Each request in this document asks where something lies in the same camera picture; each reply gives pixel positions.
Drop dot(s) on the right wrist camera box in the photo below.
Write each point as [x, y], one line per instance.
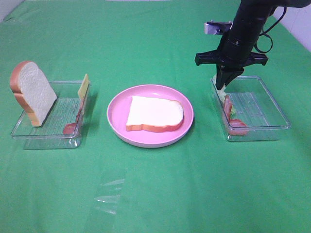
[217, 28]

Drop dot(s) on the clear right plastic tray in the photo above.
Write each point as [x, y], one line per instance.
[255, 106]

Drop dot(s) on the tray bacon strip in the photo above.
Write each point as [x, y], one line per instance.
[233, 123]
[70, 128]

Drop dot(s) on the pink round plate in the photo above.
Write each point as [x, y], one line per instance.
[119, 108]

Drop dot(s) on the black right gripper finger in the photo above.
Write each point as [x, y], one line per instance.
[232, 74]
[222, 76]

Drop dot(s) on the green tablecloth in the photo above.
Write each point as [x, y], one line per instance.
[201, 184]

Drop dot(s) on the yellow toy cheese slice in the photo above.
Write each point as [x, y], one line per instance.
[83, 87]

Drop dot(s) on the clear plastic film piece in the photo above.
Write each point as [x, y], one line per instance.
[109, 191]

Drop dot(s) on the green toy lettuce leaf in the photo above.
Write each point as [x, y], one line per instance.
[222, 94]

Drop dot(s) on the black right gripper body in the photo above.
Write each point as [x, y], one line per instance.
[232, 54]

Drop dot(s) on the toy bread slice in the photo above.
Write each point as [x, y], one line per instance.
[154, 115]
[32, 91]

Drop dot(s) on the clear left plastic tray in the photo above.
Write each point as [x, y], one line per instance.
[50, 134]

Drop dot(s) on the clear plastic tray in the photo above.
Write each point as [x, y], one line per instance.
[255, 106]
[50, 134]

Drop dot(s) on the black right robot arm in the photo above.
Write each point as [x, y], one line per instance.
[252, 15]

